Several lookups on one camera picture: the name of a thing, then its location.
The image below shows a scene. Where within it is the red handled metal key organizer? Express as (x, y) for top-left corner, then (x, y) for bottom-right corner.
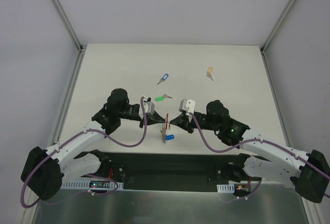
(160, 113), (170, 144)

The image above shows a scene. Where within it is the key with blue oval tag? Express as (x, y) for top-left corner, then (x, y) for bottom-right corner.
(165, 134), (175, 141)

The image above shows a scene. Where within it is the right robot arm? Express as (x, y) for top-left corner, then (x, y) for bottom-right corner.
(170, 99), (329, 203)

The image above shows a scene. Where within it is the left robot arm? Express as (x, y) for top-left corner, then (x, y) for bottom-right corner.
(21, 88), (166, 207)

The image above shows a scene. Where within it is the key with green tag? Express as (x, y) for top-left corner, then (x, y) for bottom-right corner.
(155, 94), (172, 102)

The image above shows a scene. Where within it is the key with blue rectangular tag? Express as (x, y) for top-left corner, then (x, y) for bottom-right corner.
(157, 73), (169, 85)

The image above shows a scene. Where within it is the key with yellow tag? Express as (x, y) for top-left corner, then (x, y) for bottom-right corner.
(206, 67), (214, 81)

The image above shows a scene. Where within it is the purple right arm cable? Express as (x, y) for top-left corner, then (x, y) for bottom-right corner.
(192, 112), (330, 204)

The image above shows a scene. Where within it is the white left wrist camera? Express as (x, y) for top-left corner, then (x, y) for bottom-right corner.
(139, 96), (155, 119)

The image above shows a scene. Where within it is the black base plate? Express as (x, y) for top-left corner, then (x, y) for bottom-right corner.
(47, 149), (296, 191)

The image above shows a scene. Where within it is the aluminium frame rail left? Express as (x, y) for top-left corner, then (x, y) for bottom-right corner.
(15, 0), (87, 224)

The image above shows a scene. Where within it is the aluminium frame rail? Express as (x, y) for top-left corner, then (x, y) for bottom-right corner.
(259, 0), (320, 224)
(15, 0), (87, 224)

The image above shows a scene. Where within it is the aluminium frame rail right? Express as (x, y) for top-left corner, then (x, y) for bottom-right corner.
(259, 0), (320, 224)

